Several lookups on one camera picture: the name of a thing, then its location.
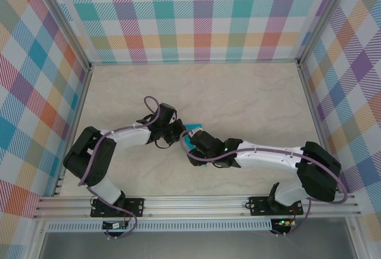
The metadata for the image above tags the blue paper sheet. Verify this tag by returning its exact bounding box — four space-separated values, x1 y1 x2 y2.
180 123 210 170

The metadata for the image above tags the aluminium frame rail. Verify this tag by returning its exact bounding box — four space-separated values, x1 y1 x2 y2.
52 64 93 197
89 58 301 67
297 64 342 194

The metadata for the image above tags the purple cable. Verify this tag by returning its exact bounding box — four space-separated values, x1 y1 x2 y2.
77 95 163 240
179 130 349 238

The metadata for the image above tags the wide aluminium mounting rail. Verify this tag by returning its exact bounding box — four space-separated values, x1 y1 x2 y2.
33 195 361 220

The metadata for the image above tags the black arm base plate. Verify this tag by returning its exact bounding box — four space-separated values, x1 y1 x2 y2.
248 195 304 217
90 198 146 218

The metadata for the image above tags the perforated grey cable tray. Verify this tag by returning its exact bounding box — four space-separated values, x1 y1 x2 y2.
46 219 273 232

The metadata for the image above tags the aluminium frame post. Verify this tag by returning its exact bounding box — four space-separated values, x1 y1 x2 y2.
29 0 93 71
296 0 358 69

